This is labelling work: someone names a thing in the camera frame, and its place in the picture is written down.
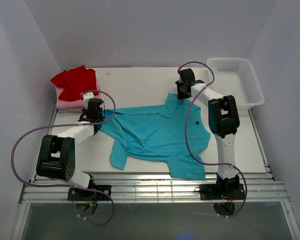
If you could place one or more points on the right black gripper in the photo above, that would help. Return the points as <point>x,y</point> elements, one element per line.
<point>180,95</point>

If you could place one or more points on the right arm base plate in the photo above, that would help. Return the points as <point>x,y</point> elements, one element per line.
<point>211,192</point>

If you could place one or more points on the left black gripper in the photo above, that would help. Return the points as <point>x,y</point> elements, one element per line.
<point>84,111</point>

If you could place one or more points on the aluminium frame rail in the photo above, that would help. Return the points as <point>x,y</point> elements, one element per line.
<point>154,206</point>

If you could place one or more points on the pink folded t shirt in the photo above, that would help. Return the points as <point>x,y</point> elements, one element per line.
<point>72,102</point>

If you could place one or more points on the teal t shirt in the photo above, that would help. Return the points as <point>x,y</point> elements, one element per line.
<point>172,133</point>

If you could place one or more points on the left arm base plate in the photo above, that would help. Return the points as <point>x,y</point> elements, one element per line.
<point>75,194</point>

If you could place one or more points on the red folded t shirt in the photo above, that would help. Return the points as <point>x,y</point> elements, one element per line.
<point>80,73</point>

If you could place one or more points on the white plastic basket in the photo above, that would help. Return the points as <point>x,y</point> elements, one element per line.
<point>237,77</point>

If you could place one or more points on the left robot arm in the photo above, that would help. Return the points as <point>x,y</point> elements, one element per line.
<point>57,155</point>

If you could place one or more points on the beige folded t shirt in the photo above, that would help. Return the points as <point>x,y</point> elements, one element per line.
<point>71,110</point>

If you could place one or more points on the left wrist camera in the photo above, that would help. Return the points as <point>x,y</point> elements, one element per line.
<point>86,97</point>

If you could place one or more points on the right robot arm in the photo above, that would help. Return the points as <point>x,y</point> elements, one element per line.
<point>223,121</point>

